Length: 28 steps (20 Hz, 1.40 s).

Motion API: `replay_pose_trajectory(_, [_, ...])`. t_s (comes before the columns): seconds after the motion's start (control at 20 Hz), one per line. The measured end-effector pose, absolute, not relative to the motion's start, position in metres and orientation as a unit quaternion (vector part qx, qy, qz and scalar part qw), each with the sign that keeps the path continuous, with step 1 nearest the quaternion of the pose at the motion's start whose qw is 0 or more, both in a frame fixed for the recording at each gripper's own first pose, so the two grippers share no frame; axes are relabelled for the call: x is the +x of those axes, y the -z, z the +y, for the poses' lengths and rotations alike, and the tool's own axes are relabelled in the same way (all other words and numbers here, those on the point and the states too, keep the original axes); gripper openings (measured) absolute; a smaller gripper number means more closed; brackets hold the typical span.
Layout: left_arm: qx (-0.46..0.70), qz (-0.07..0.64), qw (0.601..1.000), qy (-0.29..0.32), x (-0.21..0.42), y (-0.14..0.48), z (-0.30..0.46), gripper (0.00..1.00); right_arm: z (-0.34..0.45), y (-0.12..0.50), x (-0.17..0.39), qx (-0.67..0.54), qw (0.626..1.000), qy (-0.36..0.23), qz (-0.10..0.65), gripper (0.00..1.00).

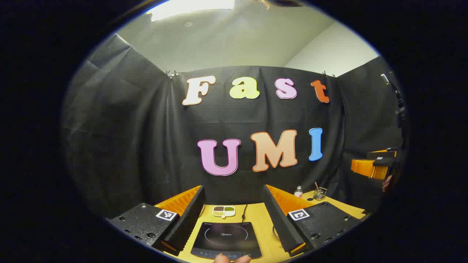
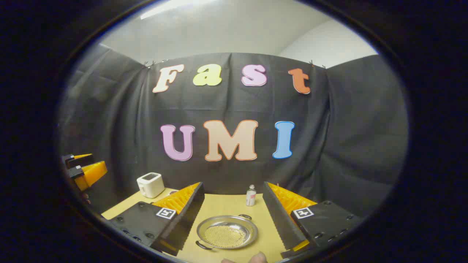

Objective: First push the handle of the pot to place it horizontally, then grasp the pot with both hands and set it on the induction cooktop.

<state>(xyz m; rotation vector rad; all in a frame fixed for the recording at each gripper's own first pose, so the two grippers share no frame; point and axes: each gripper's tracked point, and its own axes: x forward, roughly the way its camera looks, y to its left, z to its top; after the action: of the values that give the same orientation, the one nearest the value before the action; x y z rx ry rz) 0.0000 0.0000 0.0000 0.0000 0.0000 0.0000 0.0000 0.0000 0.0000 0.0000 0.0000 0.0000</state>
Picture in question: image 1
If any black induction cooktop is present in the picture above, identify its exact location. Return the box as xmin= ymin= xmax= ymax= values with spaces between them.
xmin=190 ymin=221 xmax=262 ymax=260

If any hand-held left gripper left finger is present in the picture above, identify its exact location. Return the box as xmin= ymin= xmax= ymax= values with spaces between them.
xmin=106 ymin=184 xmax=206 ymax=256

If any ceiling light panel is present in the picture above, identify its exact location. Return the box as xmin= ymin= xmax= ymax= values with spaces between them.
xmin=146 ymin=0 xmax=235 ymax=22

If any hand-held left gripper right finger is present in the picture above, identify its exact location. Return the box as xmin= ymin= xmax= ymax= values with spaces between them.
xmin=262 ymin=184 xmax=366 ymax=257

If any white divided bean dish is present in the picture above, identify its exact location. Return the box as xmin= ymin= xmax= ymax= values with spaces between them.
xmin=212 ymin=206 xmax=236 ymax=218

